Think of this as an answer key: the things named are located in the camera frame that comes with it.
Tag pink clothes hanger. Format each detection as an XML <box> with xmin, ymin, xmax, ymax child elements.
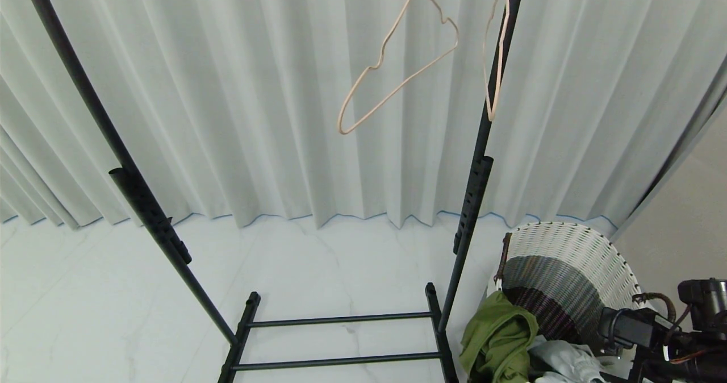
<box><xmin>338</xmin><ymin>0</ymin><xmax>459</xmax><ymax>135</ymax></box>
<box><xmin>483</xmin><ymin>0</ymin><xmax>512</xmax><ymax>122</ymax></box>

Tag pale grey shorts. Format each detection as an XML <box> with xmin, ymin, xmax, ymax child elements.
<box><xmin>528</xmin><ymin>339</ymin><xmax>613</xmax><ymax>383</ymax></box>

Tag white laundry basket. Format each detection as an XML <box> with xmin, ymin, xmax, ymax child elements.
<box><xmin>492</xmin><ymin>221</ymin><xmax>645</xmax><ymax>354</ymax></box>

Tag black clothes rack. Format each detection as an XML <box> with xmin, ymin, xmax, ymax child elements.
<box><xmin>17</xmin><ymin>0</ymin><xmax>528</xmax><ymax>383</ymax></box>

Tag white curtain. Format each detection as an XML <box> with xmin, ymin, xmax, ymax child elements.
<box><xmin>0</xmin><ymin>0</ymin><xmax>727</xmax><ymax>242</ymax></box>

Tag green garment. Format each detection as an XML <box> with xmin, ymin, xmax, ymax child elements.
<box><xmin>459</xmin><ymin>291</ymin><xmax>539</xmax><ymax>383</ymax></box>

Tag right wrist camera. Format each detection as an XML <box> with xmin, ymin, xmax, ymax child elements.
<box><xmin>598</xmin><ymin>306</ymin><xmax>679</xmax><ymax>352</ymax></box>

